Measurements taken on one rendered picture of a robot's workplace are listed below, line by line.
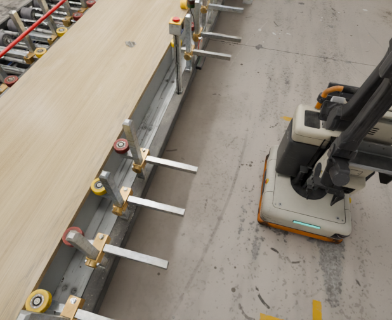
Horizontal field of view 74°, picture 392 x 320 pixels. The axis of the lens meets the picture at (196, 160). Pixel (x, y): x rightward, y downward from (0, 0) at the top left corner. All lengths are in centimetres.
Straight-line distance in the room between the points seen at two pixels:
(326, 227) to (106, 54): 195
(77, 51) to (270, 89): 205
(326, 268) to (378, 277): 37
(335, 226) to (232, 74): 207
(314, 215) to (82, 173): 153
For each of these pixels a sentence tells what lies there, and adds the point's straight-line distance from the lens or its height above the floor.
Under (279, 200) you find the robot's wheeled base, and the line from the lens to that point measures 200.
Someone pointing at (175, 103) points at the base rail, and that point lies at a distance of 188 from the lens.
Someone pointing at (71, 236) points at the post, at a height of 111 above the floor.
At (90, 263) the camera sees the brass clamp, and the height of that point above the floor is 87.
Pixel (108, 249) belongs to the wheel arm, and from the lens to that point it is 122.
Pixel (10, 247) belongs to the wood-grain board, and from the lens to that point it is 135.
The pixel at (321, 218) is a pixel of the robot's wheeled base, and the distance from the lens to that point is 205.
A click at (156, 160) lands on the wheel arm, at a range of 141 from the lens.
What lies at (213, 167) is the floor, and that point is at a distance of 237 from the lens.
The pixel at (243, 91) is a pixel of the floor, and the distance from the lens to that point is 311.
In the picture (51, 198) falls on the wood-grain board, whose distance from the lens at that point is 137.
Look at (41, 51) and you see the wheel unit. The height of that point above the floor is 91.
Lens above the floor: 199
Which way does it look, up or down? 56 degrees down
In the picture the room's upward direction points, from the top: 2 degrees clockwise
